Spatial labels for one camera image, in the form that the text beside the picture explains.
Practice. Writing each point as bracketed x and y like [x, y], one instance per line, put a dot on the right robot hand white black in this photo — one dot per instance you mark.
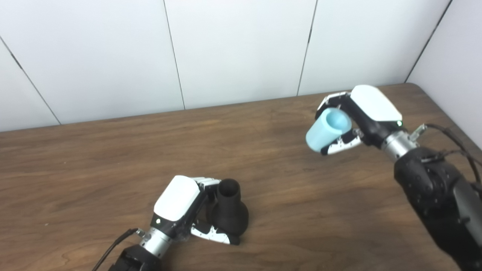
[374, 105]

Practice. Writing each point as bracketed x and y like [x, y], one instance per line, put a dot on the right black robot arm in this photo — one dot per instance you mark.
[433, 184]

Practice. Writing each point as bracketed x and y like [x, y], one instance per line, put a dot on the black nozzle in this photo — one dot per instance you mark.
[229, 216]

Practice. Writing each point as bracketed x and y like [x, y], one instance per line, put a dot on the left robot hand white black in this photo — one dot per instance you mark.
[177, 197]

